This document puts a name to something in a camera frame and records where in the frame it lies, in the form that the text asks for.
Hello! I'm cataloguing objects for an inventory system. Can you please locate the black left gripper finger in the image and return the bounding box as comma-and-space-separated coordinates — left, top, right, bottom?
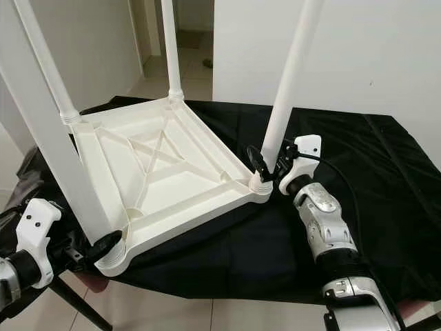
86, 231, 123, 263

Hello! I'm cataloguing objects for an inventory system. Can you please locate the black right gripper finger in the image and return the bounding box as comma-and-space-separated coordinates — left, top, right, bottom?
247, 145, 273, 183

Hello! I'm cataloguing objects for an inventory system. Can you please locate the white plastic table top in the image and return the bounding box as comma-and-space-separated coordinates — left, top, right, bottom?
72, 97, 273, 277

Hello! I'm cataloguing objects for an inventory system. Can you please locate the black table cloth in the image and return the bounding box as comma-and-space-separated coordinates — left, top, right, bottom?
0, 97, 441, 304

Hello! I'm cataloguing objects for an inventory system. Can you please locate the black table leg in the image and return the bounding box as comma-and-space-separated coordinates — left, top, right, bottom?
48, 276, 114, 331

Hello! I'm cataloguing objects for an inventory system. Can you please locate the brown door mat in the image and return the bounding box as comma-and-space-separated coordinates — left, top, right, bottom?
176, 31, 211, 49

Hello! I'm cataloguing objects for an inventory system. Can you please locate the small pink cylinder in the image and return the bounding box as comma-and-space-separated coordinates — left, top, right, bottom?
403, 300, 441, 321

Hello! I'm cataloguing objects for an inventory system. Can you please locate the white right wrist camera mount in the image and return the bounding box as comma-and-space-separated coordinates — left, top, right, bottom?
279, 134, 323, 195

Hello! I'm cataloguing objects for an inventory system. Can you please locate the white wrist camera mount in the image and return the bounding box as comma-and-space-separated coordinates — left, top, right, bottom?
17, 199, 63, 289
279, 134, 323, 195

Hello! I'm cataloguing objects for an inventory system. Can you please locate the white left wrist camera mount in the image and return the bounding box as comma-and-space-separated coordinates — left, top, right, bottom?
17, 199, 63, 289

